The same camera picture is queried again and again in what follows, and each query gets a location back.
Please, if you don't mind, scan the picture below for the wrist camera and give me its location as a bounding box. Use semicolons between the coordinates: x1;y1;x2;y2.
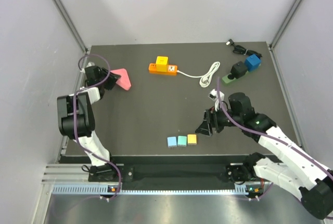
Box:
208;89;225;102
80;62;95;73

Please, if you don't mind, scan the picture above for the yellow small plug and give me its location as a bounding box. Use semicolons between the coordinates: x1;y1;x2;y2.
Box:
187;134;197;145

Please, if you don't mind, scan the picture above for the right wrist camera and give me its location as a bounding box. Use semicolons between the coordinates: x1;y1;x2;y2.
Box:
208;89;225;102

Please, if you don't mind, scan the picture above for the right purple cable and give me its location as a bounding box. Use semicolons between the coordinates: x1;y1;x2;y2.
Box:
216;76;333;201

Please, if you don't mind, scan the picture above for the pink triangular socket board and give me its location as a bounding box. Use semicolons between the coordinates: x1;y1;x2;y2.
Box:
110;68;132;91

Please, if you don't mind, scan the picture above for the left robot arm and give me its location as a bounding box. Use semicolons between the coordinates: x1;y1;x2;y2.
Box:
57;65;122;181

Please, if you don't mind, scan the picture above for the white power cable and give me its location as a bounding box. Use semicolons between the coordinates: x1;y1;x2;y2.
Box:
176;61;221;88

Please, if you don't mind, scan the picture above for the purple cable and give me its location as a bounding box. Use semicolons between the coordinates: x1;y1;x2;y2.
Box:
73;54;123;201
216;76;333;201

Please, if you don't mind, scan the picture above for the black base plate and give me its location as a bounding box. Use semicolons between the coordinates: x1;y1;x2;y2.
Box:
81;164;258;183

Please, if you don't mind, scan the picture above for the blue cube adapter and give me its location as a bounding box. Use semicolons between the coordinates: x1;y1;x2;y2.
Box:
245;55;261;72

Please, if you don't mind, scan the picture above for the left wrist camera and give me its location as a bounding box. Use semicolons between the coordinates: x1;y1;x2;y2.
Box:
80;62;95;73

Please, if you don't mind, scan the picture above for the green power strip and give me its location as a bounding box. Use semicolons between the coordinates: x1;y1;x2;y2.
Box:
221;65;261;85

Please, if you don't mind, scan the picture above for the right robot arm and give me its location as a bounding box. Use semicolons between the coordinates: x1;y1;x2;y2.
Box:
196;89;332;220

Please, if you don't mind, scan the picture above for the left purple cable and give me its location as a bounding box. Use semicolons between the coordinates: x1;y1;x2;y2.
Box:
73;54;123;201

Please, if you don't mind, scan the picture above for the black cube adapter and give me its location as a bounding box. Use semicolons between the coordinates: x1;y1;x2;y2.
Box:
230;61;248;79

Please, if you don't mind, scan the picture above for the black power cable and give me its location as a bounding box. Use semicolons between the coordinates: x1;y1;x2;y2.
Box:
225;39;263;59

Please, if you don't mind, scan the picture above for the yellow cube adapter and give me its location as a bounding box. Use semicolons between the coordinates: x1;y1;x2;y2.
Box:
156;56;169;72

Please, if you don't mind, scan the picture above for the teal small plug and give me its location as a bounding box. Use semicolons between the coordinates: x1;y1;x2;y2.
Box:
177;136;187;147

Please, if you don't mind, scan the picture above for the orange power strip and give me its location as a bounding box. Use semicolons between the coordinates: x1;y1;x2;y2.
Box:
148;63;177;76

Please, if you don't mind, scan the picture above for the light blue small plug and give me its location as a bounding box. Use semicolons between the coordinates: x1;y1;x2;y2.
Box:
167;137;177;148

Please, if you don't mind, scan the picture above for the grey cable duct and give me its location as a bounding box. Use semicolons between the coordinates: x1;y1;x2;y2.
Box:
52;183;262;195

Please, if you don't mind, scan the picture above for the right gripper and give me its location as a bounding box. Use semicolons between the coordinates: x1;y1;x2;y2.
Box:
196;103;242;136

